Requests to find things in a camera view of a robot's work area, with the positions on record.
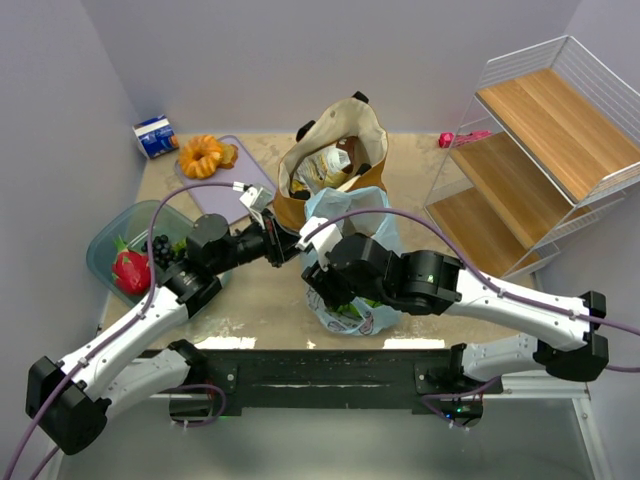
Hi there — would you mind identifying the light blue plastic bag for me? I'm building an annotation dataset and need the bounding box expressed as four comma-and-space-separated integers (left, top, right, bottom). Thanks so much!
304, 187, 404, 336

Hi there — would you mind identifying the orange bundt cake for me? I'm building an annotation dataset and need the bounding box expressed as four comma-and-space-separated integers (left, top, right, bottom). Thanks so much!
178, 134, 238, 180

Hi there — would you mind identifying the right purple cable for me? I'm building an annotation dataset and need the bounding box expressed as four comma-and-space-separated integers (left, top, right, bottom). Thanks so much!
299, 207, 640, 374

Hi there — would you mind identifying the blue white carton box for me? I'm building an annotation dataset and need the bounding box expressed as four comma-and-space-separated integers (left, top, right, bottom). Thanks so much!
132, 115, 179, 160

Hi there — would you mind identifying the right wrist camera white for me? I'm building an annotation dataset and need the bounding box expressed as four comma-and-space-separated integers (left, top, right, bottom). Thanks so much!
296, 216, 343, 271

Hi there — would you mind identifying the dark blueberry bunch toy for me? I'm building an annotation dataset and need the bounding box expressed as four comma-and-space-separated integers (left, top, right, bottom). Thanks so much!
139, 235, 186, 270

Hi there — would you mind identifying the white wire wooden shelf rack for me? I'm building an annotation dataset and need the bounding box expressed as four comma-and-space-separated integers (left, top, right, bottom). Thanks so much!
425, 35, 639, 278

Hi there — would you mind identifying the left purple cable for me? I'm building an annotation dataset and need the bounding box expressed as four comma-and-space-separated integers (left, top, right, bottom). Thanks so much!
0, 180, 246, 480

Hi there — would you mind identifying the lavender cutting board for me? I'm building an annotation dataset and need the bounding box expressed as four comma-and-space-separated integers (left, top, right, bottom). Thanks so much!
174, 134, 278, 229

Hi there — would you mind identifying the pink wrapped item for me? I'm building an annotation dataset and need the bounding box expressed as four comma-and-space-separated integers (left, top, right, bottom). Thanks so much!
438, 130, 492, 149

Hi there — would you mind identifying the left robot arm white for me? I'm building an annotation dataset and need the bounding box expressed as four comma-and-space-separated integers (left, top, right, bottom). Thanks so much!
26, 210, 300, 455

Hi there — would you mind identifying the purple cable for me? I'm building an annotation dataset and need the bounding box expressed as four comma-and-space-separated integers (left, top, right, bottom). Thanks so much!
0, 180, 246, 480
299, 207, 640, 374

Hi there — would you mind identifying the teal fruit tray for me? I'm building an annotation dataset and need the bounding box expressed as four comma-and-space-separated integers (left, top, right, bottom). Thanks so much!
86, 200, 212, 307

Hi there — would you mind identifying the pink dragon fruit toy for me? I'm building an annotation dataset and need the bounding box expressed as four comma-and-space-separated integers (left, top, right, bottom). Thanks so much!
111, 237, 151, 295

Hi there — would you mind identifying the green leafy vegetable toy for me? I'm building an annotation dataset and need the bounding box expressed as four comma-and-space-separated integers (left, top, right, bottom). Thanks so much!
335, 299, 381, 319

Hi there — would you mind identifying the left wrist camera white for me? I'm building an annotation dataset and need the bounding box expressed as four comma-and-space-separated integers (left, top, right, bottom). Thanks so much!
232, 182, 274, 226

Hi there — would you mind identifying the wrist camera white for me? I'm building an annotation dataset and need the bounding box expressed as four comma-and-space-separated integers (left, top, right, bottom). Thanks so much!
296, 216, 343, 271
232, 182, 274, 226

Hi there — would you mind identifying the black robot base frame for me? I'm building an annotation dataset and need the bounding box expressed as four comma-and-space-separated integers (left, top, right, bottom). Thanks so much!
169, 340, 503, 425

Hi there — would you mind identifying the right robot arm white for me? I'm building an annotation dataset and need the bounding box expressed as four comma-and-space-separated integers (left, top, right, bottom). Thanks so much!
296, 234, 609, 382

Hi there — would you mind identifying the brown white chips bag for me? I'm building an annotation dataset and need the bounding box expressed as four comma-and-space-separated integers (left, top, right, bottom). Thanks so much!
289, 137, 371, 200

